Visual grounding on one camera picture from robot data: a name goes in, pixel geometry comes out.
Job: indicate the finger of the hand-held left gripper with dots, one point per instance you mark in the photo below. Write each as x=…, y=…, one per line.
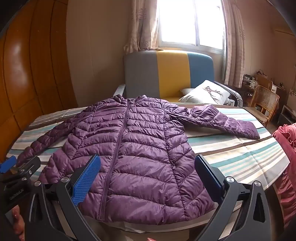
x=29, y=166
x=7, y=164

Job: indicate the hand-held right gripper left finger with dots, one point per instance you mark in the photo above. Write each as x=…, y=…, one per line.
x=86, y=178

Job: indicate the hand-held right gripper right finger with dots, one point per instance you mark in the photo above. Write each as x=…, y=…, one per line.
x=211, y=177

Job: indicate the purple puffer jacket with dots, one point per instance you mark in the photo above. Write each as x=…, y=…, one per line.
x=138, y=150

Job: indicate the person's left hand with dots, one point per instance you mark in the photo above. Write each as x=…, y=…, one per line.
x=18, y=222

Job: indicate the bed with striped sheet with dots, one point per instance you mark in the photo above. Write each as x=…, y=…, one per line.
x=231, y=148

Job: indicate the pink ruffled cloth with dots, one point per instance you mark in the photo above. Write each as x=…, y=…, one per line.
x=286, y=143

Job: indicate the white printed pillow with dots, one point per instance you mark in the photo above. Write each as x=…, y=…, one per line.
x=208, y=92

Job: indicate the rattan chair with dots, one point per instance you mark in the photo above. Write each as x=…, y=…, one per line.
x=266, y=98

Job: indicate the wooden wardrobe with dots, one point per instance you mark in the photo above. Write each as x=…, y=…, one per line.
x=34, y=69

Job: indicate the grey storage box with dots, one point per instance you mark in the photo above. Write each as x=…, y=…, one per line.
x=288, y=115

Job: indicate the cluttered wooden desk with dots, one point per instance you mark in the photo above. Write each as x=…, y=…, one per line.
x=281, y=92

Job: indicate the grey yellow blue sofa chair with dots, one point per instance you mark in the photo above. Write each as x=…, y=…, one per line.
x=171, y=74

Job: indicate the beige patterned curtain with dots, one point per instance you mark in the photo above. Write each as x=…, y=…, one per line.
x=233, y=46
x=141, y=23

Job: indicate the window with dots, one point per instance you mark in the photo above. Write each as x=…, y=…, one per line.
x=180, y=20

